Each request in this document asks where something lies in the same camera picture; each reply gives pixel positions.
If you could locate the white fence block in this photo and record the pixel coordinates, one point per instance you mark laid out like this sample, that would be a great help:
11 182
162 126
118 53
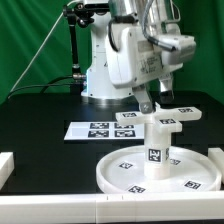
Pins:
216 155
6 167

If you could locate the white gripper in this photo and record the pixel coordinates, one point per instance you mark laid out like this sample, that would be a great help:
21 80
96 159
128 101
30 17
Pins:
138 62

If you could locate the white cross-shaped table base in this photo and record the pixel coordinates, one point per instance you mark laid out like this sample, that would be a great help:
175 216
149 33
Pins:
162 120

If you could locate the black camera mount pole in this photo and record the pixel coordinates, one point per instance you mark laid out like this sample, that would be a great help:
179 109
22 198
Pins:
82 17

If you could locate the white left fence block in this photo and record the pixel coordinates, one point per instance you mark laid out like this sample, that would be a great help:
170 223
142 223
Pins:
6 167

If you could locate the white front fence bar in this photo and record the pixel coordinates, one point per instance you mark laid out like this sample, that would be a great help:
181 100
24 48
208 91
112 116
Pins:
111 208

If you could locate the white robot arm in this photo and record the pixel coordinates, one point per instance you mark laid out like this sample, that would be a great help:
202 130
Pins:
154 17

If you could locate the white right fence block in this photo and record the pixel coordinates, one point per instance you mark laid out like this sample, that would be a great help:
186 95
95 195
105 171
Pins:
216 155

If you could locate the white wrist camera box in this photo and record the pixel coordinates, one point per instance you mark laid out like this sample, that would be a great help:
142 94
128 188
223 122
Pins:
184 49

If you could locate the white round table top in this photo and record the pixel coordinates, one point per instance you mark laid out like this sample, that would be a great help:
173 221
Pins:
137 170

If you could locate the green backdrop curtain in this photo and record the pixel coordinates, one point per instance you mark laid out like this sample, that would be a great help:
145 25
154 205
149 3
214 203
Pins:
35 45

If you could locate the white marker plate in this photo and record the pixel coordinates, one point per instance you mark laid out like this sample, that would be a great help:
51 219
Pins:
102 131

